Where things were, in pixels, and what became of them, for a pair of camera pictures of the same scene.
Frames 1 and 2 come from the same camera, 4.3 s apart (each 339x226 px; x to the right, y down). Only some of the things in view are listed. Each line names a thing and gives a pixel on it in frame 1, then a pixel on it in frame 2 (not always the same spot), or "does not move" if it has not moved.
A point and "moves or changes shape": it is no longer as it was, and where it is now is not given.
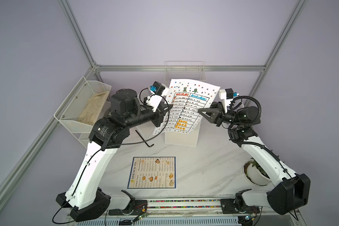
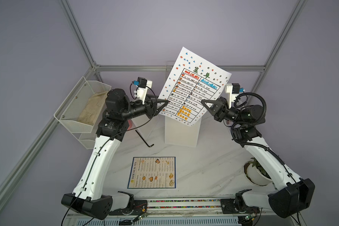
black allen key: x=143 y=139 does not move
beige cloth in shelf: x=89 y=114 does not move
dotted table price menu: x=187 y=97 moves or changes shape
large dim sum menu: x=153 y=172 does not move
